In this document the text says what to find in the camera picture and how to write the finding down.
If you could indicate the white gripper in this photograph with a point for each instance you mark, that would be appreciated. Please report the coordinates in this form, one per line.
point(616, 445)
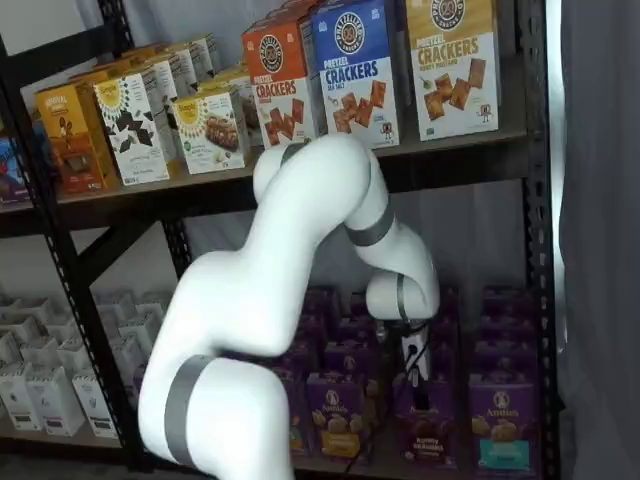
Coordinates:
point(417, 360)

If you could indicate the purple box brown patch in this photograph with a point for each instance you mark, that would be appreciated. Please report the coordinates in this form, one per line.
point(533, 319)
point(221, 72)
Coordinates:
point(450, 302)
point(425, 440)
point(448, 330)
point(445, 360)

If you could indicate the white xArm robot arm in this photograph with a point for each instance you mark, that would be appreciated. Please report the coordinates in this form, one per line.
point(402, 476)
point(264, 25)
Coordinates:
point(225, 300)

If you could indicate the purple box teal patch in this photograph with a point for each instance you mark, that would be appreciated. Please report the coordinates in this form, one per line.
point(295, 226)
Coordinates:
point(505, 326)
point(502, 425)
point(502, 300)
point(505, 357)

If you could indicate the purple box green orange patch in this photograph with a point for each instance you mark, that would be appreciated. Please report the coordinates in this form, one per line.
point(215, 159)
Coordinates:
point(300, 359)
point(298, 415)
point(317, 332)

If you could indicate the gold pretzel crackers box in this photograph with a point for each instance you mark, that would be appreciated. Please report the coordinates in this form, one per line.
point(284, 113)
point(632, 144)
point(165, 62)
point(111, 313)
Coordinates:
point(450, 75)

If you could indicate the blue pretzel crackers box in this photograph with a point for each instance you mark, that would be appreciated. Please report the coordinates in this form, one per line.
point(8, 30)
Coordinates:
point(355, 75)

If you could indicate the white box yellow sun bars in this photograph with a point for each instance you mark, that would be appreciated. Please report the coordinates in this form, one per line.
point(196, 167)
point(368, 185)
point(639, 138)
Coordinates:
point(210, 135)
point(246, 110)

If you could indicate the brown wooden shelf board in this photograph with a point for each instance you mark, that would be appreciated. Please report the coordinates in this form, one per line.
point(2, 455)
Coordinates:
point(150, 187)

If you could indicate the orange pretzel crackers box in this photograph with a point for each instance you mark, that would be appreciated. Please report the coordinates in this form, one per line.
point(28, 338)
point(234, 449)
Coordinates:
point(285, 12)
point(277, 85)

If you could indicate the white box black crackers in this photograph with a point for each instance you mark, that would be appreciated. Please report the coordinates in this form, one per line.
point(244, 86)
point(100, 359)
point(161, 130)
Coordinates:
point(206, 50)
point(130, 130)
point(184, 70)
point(162, 100)

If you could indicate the mustard yellow snack box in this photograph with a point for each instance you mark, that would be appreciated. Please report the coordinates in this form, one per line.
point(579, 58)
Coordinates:
point(70, 140)
point(90, 77)

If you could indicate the black metal shelving rack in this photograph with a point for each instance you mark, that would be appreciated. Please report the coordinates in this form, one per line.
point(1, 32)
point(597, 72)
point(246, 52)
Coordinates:
point(537, 250)

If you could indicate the gray curtain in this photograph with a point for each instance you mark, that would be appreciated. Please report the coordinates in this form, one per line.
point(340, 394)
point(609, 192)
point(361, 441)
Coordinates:
point(600, 250)

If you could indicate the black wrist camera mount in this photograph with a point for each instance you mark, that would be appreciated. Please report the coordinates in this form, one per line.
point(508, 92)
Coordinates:
point(387, 330)

